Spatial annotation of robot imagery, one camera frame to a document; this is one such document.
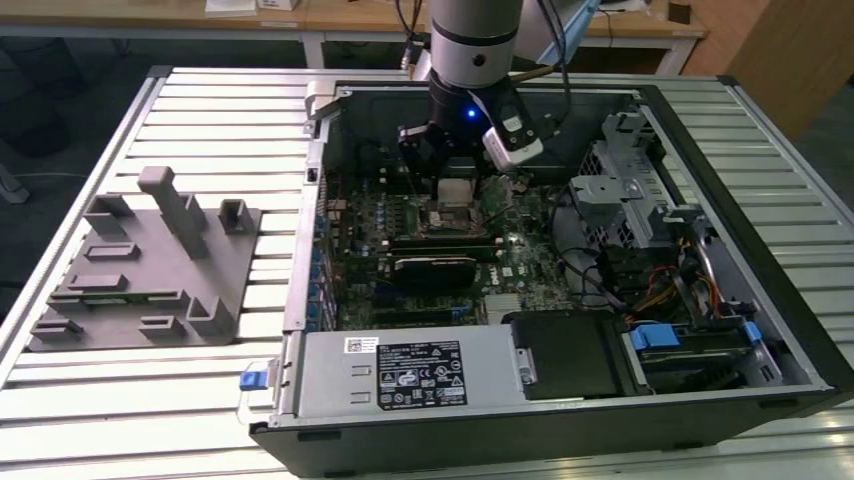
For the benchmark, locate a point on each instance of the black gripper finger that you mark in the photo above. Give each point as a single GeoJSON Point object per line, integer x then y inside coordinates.
{"type": "Point", "coordinates": [417, 147]}
{"type": "Point", "coordinates": [477, 162]}

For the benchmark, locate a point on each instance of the silver CPU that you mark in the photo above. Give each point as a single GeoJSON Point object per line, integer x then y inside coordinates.
{"type": "Point", "coordinates": [457, 191]}

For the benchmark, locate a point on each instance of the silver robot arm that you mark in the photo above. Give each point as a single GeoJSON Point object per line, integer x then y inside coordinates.
{"type": "Point", "coordinates": [475, 45]}

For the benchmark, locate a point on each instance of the black RAM slot bank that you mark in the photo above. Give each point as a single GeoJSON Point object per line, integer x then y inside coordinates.
{"type": "Point", "coordinates": [441, 247]}

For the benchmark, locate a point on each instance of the silver metal drive cage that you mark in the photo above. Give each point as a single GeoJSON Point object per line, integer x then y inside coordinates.
{"type": "Point", "coordinates": [604, 192]}

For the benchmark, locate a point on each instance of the green motherboard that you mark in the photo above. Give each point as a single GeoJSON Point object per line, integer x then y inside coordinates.
{"type": "Point", "coordinates": [535, 270]}

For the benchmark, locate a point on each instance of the black graphics card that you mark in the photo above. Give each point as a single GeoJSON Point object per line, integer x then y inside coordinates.
{"type": "Point", "coordinates": [434, 274]}

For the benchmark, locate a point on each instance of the silver chipset heat sink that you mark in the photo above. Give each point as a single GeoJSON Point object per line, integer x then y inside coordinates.
{"type": "Point", "coordinates": [504, 302]}

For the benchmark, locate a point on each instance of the black expansion slot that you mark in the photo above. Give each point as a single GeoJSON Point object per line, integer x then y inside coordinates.
{"type": "Point", "coordinates": [408, 316]}

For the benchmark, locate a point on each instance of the white cardboard box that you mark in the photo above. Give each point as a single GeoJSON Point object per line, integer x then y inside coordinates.
{"type": "Point", "coordinates": [230, 6]}
{"type": "Point", "coordinates": [277, 4]}

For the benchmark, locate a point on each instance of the small brown box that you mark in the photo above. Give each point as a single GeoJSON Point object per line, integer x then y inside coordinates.
{"type": "Point", "coordinates": [680, 14]}

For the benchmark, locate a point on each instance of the black plastic shroud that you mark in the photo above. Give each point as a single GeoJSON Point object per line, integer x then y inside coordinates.
{"type": "Point", "coordinates": [568, 355]}

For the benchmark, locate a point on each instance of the blue disk carrier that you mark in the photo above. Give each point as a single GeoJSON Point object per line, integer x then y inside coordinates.
{"type": "Point", "coordinates": [655, 337]}

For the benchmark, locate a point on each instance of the grey power supply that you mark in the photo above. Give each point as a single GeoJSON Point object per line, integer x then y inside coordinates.
{"type": "Point", "coordinates": [321, 370]}

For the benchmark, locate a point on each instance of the grey parts rack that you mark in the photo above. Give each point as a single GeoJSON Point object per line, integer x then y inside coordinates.
{"type": "Point", "coordinates": [148, 280]}

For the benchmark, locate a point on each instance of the wooden desk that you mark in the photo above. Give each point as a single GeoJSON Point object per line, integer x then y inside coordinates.
{"type": "Point", "coordinates": [134, 15]}

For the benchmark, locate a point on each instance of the wooden cabinet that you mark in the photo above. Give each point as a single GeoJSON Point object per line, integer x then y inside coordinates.
{"type": "Point", "coordinates": [788, 60]}

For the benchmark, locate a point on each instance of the blue case latch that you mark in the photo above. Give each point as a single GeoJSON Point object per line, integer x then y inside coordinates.
{"type": "Point", "coordinates": [253, 379]}

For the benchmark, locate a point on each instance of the black hard disk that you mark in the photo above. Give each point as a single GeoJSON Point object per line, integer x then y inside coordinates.
{"type": "Point", "coordinates": [695, 372]}

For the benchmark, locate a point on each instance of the black office chair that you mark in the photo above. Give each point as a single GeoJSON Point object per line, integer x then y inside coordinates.
{"type": "Point", "coordinates": [41, 90]}

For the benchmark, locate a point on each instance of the black PC case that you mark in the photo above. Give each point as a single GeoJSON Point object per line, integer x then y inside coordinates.
{"type": "Point", "coordinates": [535, 450]}

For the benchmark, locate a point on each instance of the grey stand foot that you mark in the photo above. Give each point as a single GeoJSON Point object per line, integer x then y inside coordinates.
{"type": "Point", "coordinates": [14, 190]}

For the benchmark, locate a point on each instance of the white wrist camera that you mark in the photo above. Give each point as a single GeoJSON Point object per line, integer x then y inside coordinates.
{"type": "Point", "coordinates": [511, 152]}

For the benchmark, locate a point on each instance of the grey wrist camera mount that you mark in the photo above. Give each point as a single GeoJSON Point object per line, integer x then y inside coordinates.
{"type": "Point", "coordinates": [421, 65]}

